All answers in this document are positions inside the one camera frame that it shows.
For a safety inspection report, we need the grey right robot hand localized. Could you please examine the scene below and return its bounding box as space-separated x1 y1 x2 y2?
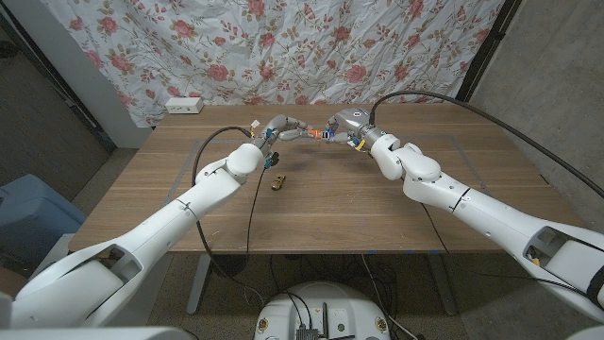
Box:
323 107 388 151

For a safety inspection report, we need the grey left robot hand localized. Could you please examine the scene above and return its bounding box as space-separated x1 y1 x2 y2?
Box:
254 113 315 160

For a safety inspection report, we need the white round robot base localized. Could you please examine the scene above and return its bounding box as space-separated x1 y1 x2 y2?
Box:
253 281 392 340

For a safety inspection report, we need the floral backdrop cloth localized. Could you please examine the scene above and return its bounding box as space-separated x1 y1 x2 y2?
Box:
40 0 506 128

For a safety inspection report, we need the white power strip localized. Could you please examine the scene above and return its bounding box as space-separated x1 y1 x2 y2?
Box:
164 96 205 115

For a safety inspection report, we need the black round floor object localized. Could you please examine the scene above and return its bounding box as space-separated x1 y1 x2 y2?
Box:
210 254 250 279

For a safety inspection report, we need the black backdrop stand pole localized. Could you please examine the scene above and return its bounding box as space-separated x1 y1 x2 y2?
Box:
454 0 523 104

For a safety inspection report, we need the white table leg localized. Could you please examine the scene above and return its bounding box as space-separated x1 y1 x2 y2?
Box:
186 253 213 316

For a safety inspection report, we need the grey table leg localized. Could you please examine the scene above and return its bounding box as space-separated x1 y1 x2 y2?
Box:
427 252 459 316

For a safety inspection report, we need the blue plastic bin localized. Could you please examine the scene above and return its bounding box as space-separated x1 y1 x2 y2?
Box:
0 173 89 265

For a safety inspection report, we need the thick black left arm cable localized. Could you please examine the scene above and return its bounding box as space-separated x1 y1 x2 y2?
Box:
191 125 266 308

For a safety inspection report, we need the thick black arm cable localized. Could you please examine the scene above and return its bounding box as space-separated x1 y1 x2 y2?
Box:
369 90 604 199
191 125 266 308

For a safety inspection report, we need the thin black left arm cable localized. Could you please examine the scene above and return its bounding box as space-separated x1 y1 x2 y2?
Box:
244 164 268 297

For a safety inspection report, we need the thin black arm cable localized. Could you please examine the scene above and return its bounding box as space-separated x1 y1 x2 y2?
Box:
244 164 268 297
418 201 591 294

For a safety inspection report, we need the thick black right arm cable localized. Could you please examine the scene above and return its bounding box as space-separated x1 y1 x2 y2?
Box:
369 90 604 199

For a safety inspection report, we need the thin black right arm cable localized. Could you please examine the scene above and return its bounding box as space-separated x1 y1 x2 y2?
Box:
418 201 591 294

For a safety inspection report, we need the white floor cable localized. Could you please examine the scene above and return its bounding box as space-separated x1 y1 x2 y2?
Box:
361 254 419 340

